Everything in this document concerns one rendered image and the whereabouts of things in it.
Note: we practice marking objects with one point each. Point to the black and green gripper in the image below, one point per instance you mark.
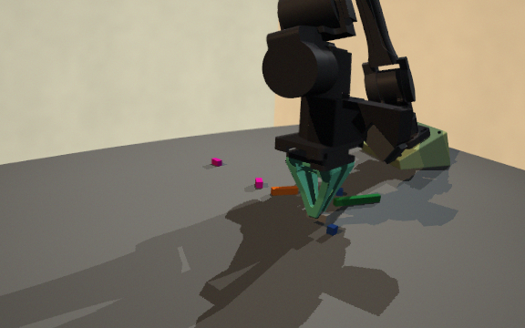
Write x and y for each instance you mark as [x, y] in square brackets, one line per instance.
[334, 161]

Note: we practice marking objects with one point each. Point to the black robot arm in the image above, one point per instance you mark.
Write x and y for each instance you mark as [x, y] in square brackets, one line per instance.
[299, 64]

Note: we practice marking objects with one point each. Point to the green rod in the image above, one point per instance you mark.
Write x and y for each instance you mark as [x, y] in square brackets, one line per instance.
[353, 200]

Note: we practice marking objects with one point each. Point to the orange rod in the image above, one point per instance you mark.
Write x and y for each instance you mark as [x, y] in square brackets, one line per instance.
[289, 190]

